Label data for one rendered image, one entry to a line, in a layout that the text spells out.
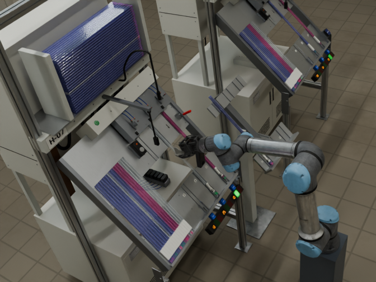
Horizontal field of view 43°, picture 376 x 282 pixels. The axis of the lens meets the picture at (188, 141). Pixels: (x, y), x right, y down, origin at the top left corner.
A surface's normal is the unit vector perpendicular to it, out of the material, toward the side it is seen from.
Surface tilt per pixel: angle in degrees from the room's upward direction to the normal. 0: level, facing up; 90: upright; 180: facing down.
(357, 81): 0
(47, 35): 90
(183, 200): 47
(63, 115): 90
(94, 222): 0
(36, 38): 90
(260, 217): 0
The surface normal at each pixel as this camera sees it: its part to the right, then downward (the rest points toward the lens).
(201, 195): 0.52, -0.32
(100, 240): -0.15, -0.75
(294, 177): -0.62, 0.51
